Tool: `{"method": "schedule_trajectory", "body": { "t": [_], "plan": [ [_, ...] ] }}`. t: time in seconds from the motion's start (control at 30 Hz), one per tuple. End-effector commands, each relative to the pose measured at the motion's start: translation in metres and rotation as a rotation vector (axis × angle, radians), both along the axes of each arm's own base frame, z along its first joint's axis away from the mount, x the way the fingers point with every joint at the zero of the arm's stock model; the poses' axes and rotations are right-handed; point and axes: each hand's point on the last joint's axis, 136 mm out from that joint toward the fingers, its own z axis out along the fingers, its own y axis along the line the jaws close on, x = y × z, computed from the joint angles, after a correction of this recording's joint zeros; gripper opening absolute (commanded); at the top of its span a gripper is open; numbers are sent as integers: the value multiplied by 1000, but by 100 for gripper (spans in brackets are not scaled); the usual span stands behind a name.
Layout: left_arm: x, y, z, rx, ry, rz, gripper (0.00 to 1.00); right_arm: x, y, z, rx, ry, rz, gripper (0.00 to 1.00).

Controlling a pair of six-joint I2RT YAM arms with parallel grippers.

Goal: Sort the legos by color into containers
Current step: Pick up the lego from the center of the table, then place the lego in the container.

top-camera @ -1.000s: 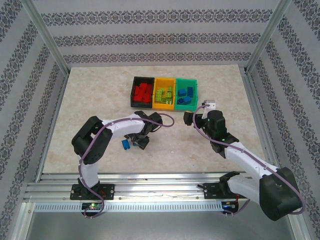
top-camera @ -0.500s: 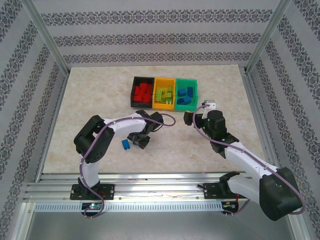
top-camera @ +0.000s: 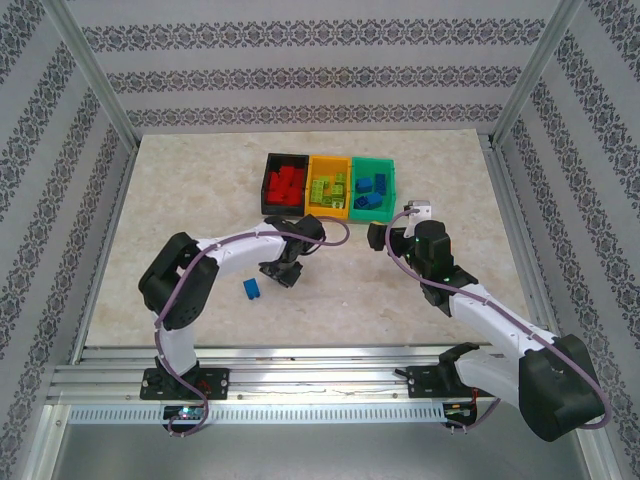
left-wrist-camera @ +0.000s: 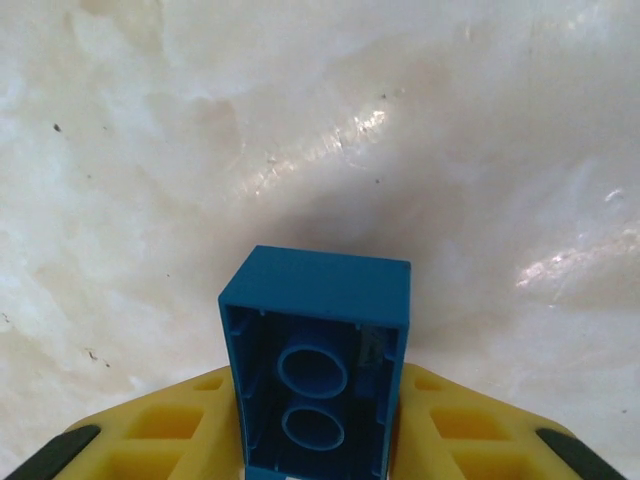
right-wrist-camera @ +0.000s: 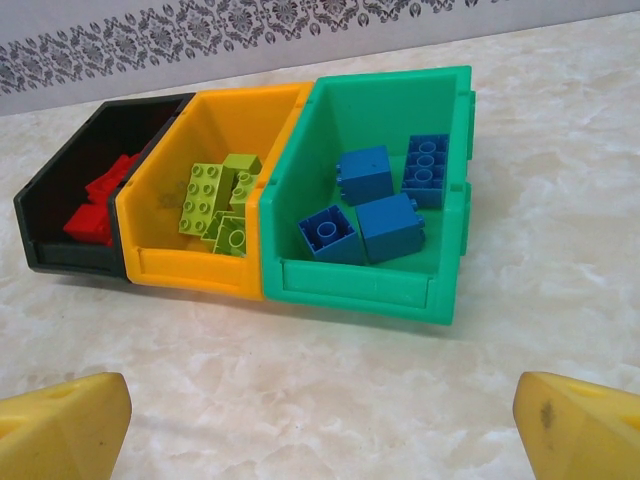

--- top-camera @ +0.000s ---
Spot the slotted grey cable tray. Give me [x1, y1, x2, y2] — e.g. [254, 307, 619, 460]
[67, 403, 446, 424]

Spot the black plastic bin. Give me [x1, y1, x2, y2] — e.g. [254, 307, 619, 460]
[260, 152, 311, 217]

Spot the yellow plastic bin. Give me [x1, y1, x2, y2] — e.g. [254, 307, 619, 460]
[303, 154, 354, 221]

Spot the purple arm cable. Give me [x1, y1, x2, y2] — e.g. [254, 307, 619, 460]
[153, 216, 351, 439]
[385, 207, 612, 435]

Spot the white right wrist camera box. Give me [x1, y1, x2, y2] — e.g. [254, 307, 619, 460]
[402, 199, 433, 237]

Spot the small circuit board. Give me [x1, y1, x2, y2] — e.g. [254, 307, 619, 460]
[163, 406, 207, 422]

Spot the aluminium frame post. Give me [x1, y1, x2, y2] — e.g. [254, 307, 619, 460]
[489, 0, 586, 147]
[55, 0, 140, 149]

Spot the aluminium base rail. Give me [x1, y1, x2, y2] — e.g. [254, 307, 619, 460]
[49, 343, 551, 402]

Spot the green plastic bin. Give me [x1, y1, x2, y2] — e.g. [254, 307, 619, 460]
[348, 156, 397, 225]

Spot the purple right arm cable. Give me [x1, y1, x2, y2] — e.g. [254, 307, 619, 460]
[385, 207, 612, 435]

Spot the aluminium side rail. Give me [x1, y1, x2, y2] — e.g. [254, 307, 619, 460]
[69, 144, 142, 354]
[483, 133, 559, 344]

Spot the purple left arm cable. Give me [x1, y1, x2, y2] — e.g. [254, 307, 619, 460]
[153, 216, 351, 439]

